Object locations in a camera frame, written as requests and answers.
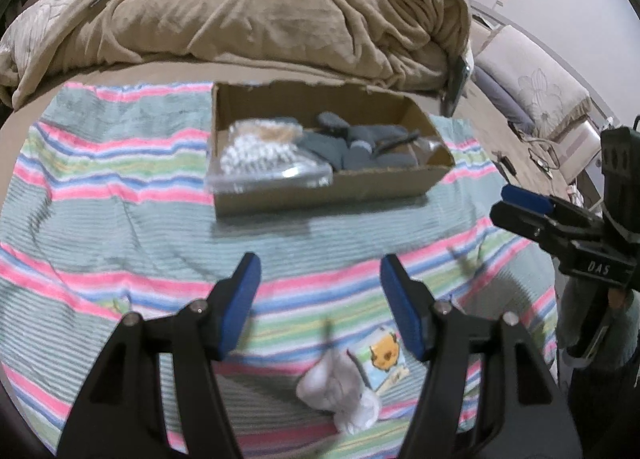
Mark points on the brown cardboard box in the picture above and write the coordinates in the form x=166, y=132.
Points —
x=372, y=189

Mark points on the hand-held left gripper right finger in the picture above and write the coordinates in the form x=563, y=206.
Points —
x=406, y=306

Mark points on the striped towel blanket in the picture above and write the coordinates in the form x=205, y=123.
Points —
x=125, y=219

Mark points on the grey leaf-print quilt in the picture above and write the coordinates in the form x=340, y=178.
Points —
x=47, y=21

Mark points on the dark phone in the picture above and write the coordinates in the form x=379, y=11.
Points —
x=458, y=79

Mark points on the white socks with cartoon label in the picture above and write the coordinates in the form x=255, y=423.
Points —
x=340, y=389

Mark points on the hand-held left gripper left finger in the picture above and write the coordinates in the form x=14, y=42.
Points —
x=239, y=299

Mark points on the grey socks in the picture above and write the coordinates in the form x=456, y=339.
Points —
x=360, y=146

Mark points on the person's right forearm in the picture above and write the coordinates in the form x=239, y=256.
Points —
x=620, y=334

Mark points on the clear plastic packet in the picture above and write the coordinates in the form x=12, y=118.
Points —
x=265, y=159

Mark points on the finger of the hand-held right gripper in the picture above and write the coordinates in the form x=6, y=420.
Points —
x=525, y=198
x=525, y=223

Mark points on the tan fleece blanket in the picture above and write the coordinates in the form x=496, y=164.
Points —
x=250, y=14

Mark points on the floral beige pillow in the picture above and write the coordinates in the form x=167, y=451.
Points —
x=542, y=81

